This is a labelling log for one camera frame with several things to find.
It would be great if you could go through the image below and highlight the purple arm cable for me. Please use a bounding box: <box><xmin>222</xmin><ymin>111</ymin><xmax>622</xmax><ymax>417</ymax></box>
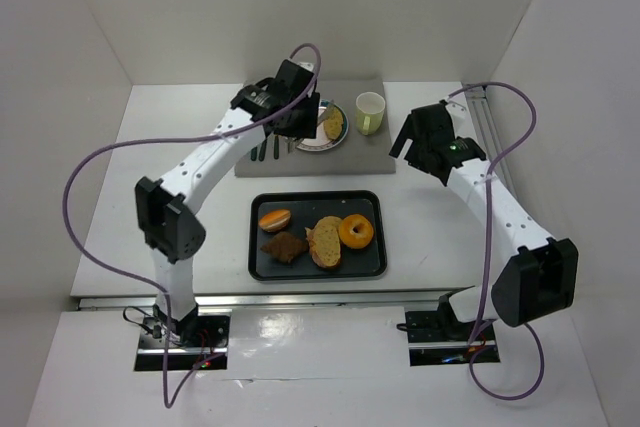
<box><xmin>447</xmin><ymin>81</ymin><xmax>545</xmax><ymax>401</ymax></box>
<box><xmin>62</xmin><ymin>43</ymin><xmax>322</xmax><ymax>409</ymax></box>

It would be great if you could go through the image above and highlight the aluminium rail at front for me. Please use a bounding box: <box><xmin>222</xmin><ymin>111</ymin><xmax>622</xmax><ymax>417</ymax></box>
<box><xmin>78</xmin><ymin>288</ymin><xmax>454</xmax><ymax>311</ymax></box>

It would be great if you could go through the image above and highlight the small seeded bread slice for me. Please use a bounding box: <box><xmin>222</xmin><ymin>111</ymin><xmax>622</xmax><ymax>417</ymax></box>
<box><xmin>323</xmin><ymin>106</ymin><xmax>344</xmax><ymax>141</ymax></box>

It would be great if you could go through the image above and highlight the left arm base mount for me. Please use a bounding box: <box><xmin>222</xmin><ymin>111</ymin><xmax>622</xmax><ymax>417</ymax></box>
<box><xmin>122</xmin><ymin>306</ymin><xmax>231</xmax><ymax>372</ymax></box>

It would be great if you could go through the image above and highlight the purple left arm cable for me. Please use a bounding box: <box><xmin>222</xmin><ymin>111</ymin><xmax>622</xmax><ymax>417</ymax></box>
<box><xmin>62</xmin><ymin>43</ymin><xmax>322</xmax><ymax>409</ymax></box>

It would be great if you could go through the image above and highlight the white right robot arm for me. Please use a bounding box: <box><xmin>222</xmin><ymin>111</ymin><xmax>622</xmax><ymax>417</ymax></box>
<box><xmin>390</xmin><ymin>101</ymin><xmax>579</xmax><ymax>328</ymax></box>

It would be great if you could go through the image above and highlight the grey placemat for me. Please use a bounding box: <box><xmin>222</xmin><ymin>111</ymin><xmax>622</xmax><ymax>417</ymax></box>
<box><xmin>234</xmin><ymin>78</ymin><xmax>396</xmax><ymax>178</ymax></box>

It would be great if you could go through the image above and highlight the dark brown bread piece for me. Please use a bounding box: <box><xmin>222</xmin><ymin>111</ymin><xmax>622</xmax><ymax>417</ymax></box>
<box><xmin>260</xmin><ymin>232</ymin><xmax>309</xmax><ymax>264</ymax></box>

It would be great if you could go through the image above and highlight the aluminium rail at right wall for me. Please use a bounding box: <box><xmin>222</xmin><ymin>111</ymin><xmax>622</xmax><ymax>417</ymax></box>
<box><xmin>460</xmin><ymin>87</ymin><xmax>516</xmax><ymax>197</ymax></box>

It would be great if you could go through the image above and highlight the gold fork green handle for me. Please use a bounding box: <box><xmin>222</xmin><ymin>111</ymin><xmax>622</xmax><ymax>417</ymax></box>
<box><xmin>258</xmin><ymin>139</ymin><xmax>268</xmax><ymax>162</ymax></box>

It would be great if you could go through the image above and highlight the black rectangular tray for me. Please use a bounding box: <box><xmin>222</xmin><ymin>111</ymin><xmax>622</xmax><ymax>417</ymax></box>
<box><xmin>248</xmin><ymin>190</ymin><xmax>387</xmax><ymax>282</ymax></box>

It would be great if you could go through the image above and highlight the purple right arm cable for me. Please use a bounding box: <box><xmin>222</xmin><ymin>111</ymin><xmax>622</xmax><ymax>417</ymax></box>
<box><xmin>447</xmin><ymin>81</ymin><xmax>545</xmax><ymax>401</ymax></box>

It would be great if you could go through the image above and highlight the pale green mug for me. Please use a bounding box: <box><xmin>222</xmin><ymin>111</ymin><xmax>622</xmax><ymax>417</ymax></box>
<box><xmin>356</xmin><ymin>92</ymin><xmax>386</xmax><ymax>136</ymax></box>

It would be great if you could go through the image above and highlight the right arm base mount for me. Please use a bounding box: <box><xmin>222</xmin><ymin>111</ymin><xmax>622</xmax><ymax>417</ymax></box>
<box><xmin>396</xmin><ymin>295</ymin><xmax>500</xmax><ymax>367</ymax></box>

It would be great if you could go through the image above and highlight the orange bagel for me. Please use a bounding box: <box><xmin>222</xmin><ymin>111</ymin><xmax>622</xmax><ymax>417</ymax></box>
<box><xmin>338</xmin><ymin>214</ymin><xmax>374</xmax><ymax>250</ymax></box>

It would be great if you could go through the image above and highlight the glazed round bun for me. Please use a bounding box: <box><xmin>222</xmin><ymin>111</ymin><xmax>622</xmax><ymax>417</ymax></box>
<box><xmin>258</xmin><ymin>209</ymin><xmax>292</xmax><ymax>233</ymax></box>

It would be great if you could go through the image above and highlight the white plate with coloured rim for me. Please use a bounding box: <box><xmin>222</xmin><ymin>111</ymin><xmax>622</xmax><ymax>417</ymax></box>
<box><xmin>296</xmin><ymin>99</ymin><xmax>349</xmax><ymax>152</ymax></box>

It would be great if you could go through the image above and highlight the gold knife green handle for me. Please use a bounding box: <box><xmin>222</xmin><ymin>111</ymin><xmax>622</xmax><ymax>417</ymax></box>
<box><xmin>273</xmin><ymin>135</ymin><xmax>280</xmax><ymax>160</ymax></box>

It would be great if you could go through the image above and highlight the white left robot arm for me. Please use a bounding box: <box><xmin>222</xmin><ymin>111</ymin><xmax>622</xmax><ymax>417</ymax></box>
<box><xmin>135</xmin><ymin>59</ymin><xmax>319</xmax><ymax>341</ymax></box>

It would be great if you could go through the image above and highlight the large seeded bread slice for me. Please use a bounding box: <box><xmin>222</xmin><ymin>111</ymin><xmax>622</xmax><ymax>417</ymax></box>
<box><xmin>305</xmin><ymin>216</ymin><xmax>342</xmax><ymax>270</ymax></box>

